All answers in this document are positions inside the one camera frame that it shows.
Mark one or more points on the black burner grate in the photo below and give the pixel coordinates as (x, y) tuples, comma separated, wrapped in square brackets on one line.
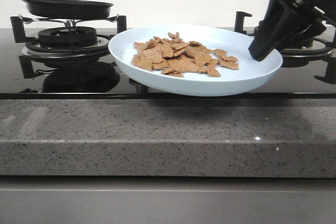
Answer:
[(61, 47), (299, 54)]

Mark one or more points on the silver left stove knob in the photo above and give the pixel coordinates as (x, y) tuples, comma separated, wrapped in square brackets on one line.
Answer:
[(140, 88)]

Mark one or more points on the brown meat pieces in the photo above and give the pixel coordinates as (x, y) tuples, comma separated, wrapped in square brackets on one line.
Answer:
[(172, 56)]

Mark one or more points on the chrome wire pan support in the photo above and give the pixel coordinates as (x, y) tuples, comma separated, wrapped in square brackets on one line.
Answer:
[(65, 22)]

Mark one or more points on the black right burner grate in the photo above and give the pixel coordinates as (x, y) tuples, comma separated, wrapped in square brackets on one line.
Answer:
[(299, 54)]

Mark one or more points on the black glass gas cooktop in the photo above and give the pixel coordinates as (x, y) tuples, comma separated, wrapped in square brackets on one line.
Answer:
[(104, 79)]

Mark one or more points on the grey cabinet drawer front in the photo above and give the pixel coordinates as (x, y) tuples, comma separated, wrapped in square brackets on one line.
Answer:
[(166, 200)]

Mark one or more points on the black frying pan mint handle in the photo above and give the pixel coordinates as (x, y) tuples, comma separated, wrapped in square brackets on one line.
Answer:
[(68, 9)]

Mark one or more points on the light blue plate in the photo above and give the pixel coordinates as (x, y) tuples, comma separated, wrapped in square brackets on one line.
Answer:
[(251, 74)]

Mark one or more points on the black left burner grate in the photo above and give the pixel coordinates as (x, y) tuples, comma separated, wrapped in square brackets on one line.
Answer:
[(61, 47)]

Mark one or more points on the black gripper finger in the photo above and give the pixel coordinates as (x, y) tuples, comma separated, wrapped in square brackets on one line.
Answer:
[(283, 20)]

